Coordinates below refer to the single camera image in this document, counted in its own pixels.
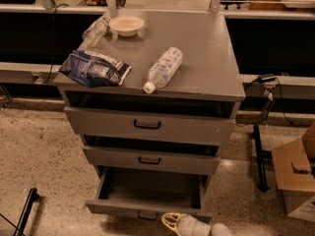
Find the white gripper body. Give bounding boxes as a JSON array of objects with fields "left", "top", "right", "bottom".
[{"left": 176, "top": 214, "right": 211, "bottom": 236}]

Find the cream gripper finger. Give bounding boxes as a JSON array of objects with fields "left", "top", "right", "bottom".
[{"left": 161, "top": 212, "right": 186, "bottom": 236}]

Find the grey bottom drawer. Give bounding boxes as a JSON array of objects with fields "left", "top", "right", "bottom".
[{"left": 86, "top": 167, "right": 213, "bottom": 222}]

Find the grey drawer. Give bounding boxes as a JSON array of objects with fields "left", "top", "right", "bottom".
[
  {"left": 83, "top": 136, "right": 220, "bottom": 175},
  {"left": 65, "top": 90, "right": 234, "bottom": 147},
  {"left": 86, "top": 167, "right": 213, "bottom": 222}
]

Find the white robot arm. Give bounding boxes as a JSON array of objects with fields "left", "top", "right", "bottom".
[{"left": 161, "top": 212, "right": 233, "bottom": 236}]

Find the grey middle drawer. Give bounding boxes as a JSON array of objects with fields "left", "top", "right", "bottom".
[{"left": 83, "top": 136, "right": 220, "bottom": 175}]

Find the grey top drawer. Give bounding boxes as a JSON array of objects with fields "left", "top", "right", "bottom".
[{"left": 65, "top": 90, "right": 234, "bottom": 147}]

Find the grey drawer cabinet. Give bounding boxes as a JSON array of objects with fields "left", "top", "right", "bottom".
[{"left": 52, "top": 9, "right": 246, "bottom": 179}]

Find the black stand leg right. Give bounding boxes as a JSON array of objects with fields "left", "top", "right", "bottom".
[{"left": 252, "top": 125, "right": 269, "bottom": 192}]

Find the black stand leg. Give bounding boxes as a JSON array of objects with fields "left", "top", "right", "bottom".
[
  {"left": 252, "top": 125, "right": 269, "bottom": 192},
  {"left": 13, "top": 188, "right": 39, "bottom": 236}
]

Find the cardboard box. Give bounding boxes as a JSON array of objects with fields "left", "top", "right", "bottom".
[{"left": 272, "top": 124, "right": 315, "bottom": 222}]

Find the black stand leg left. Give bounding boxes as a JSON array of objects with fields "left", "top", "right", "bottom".
[{"left": 13, "top": 188, "right": 39, "bottom": 236}]

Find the clear plastic water bottle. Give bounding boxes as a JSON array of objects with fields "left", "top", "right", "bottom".
[{"left": 143, "top": 47, "right": 183, "bottom": 93}]

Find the blue chip bag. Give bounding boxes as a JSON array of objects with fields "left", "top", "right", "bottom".
[{"left": 58, "top": 50, "right": 132, "bottom": 88}]

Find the white bowl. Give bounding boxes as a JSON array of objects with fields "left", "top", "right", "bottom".
[{"left": 109, "top": 16, "right": 145, "bottom": 37}]

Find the black power adapter with cable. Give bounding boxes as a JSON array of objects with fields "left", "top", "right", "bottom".
[{"left": 236, "top": 74, "right": 283, "bottom": 127}]

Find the black cable left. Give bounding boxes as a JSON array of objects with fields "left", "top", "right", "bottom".
[{"left": 42, "top": 2, "right": 70, "bottom": 85}]

